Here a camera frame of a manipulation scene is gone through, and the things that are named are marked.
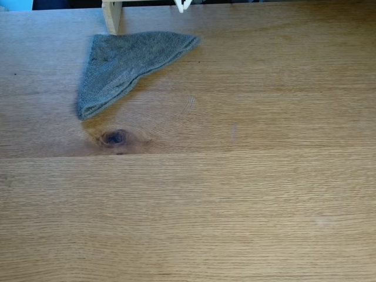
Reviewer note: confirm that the grey terry cloth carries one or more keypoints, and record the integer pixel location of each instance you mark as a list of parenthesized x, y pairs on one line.
[(123, 64)]

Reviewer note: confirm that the dark object behind table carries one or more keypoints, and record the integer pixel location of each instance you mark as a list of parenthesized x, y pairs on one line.
[(64, 3)]

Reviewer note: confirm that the light blue object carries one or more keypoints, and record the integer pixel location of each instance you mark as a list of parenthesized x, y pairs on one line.
[(16, 4)]

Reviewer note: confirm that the pale wooden frame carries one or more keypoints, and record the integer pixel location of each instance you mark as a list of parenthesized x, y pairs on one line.
[(112, 17)]

